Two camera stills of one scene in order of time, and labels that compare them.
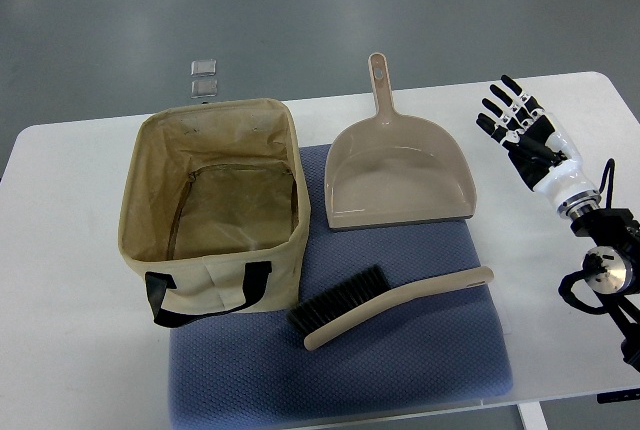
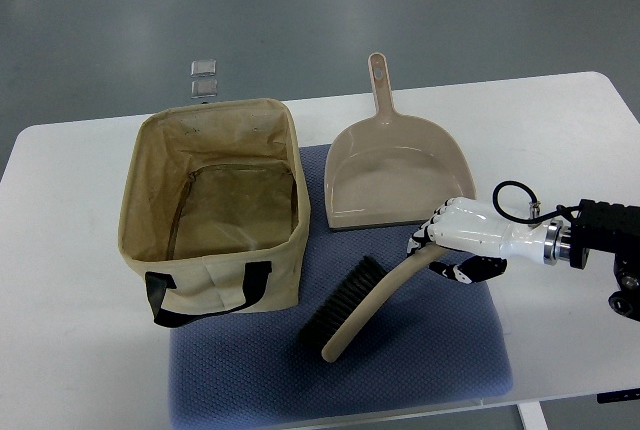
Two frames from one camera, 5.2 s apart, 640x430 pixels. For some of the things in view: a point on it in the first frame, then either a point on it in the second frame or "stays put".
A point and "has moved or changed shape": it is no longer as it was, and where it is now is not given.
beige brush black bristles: (350, 302) has moved or changed shape
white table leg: (532, 416) stays put
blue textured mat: (250, 368) stays put
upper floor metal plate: (203, 67) stays put
